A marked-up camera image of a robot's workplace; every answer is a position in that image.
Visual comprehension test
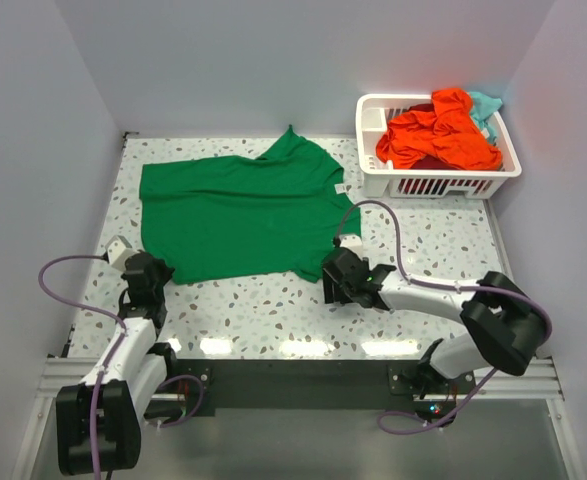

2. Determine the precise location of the green t-shirt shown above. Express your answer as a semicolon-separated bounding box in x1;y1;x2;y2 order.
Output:
139;129;361;285

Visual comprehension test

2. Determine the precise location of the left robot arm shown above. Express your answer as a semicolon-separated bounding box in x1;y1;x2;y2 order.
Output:
55;252;180;476

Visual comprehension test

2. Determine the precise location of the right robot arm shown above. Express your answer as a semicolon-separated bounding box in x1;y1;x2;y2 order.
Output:
321;247;552;395

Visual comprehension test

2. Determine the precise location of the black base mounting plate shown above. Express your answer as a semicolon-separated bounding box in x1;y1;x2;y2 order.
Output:
146;359;475;422

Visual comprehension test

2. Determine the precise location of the white plastic basket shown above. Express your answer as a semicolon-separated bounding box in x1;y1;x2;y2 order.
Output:
355;88;522;199

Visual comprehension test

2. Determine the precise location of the orange t-shirt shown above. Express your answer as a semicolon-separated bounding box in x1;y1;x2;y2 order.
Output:
375;88;503;171

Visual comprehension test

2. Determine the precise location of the teal t-shirt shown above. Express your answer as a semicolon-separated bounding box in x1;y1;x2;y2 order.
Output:
467;91;503;139

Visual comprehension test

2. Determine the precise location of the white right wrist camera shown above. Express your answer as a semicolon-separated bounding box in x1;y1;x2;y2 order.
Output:
333;234;364;257

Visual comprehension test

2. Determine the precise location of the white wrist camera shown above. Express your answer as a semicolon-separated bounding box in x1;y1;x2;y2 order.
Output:
105;235;136;272
333;234;364;257

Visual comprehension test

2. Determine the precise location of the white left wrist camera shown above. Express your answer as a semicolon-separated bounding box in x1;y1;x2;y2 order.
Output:
105;235;136;272

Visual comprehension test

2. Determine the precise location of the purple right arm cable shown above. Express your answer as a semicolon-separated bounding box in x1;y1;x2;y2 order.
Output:
331;199;555;436

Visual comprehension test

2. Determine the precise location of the aluminium frame rail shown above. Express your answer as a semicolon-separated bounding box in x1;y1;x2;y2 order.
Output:
35;324;567;401

